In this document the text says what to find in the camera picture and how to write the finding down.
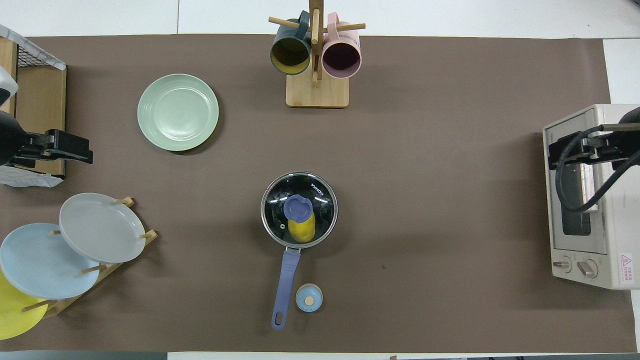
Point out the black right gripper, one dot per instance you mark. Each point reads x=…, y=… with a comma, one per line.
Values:
x=597, y=147

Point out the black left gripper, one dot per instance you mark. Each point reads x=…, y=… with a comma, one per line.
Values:
x=57, y=142

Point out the yellow potato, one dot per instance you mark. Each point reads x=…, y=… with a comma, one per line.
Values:
x=302, y=231

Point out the glass lid with blue knob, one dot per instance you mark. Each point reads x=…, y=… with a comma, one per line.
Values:
x=320, y=197

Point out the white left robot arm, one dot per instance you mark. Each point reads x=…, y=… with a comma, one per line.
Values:
x=7, y=135

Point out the grey plate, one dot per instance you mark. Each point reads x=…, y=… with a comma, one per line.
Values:
x=100, y=227

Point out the light green plate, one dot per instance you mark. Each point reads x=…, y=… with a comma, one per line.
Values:
x=178, y=112

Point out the light blue plate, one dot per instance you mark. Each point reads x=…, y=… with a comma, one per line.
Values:
x=40, y=262

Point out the wooden plate rack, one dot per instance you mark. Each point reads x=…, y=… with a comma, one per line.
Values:
x=107, y=270

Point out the yellow plate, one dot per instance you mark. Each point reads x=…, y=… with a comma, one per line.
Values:
x=12, y=315

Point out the white crumpled cloth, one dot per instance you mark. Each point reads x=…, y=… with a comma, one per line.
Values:
x=30, y=181

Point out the wooden box shelf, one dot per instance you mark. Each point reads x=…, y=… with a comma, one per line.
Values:
x=42, y=100

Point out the beige toaster oven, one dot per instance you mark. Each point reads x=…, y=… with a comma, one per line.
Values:
x=617, y=225

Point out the brown table mat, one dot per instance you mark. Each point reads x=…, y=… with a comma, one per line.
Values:
x=400, y=125

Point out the dark teal mug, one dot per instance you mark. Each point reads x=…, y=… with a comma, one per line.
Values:
x=290, y=55

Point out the wooden mug tree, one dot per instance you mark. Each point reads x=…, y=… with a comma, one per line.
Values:
x=317, y=92

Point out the pink mug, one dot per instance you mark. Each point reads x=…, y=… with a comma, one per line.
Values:
x=341, y=59

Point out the small blue round jar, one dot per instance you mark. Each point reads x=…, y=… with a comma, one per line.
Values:
x=309, y=298

